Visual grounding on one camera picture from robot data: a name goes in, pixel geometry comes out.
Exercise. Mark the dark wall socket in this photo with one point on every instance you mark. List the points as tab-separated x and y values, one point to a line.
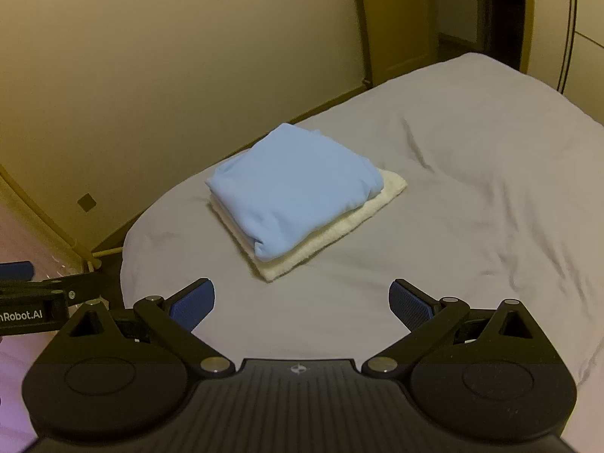
87	203

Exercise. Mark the wooden door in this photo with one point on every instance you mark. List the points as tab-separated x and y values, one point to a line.
396	19

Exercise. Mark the cream wardrobe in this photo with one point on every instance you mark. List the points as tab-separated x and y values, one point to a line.
590	71

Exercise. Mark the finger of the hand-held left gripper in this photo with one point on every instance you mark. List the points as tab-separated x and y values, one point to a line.
85	288
14	271

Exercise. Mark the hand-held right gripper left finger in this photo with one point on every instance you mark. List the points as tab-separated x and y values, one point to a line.
191	304

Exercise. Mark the light blue sweatshirt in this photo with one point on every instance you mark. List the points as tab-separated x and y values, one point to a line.
292	184

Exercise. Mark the folded cream towel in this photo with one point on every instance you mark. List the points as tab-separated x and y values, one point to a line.
330	236

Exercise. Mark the cream curved pole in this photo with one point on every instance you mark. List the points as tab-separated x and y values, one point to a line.
42	214

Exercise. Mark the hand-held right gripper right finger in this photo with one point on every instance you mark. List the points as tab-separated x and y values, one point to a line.
410	306

